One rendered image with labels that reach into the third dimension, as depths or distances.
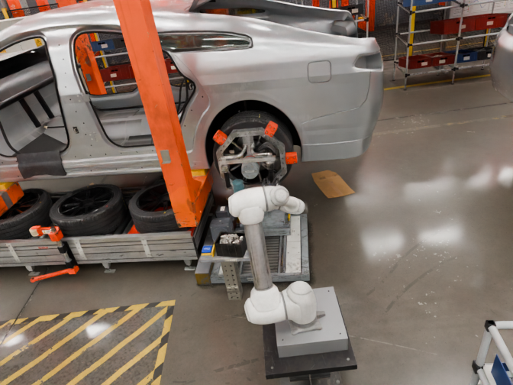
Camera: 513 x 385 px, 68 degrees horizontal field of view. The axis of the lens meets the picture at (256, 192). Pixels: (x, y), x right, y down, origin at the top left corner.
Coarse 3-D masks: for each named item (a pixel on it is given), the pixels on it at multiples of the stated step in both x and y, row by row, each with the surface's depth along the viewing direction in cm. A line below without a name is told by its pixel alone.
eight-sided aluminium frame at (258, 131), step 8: (248, 128) 295; (256, 128) 293; (232, 136) 293; (240, 136) 293; (264, 136) 292; (224, 144) 298; (280, 144) 294; (216, 152) 302; (280, 152) 297; (280, 160) 301; (232, 176) 318; (280, 176) 309; (232, 184) 317; (256, 184) 321
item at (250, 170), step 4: (248, 156) 300; (252, 156) 299; (244, 164) 292; (248, 164) 289; (252, 164) 289; (256, 164) 294; (244, 168) 291; (248, 168) 291; (252, 168) 291; (256, 168) 290; (244, 172) 293; (248, 172) 293; (252, 172) 292; (256, 172) 292; (244, 176) 295; (248, 176) 295; (252, 176) 294
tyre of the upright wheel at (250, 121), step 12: (228, 120) 314; (240, 120) 297; (252, 120) 295; (264, 120) 297; (276, 120) 308; (228, 132) 301; (276, 132) 298; (288, 132) 313; (216, 144) 308; (288, 144) 302; (216, 168) 320; (288, 168) 314
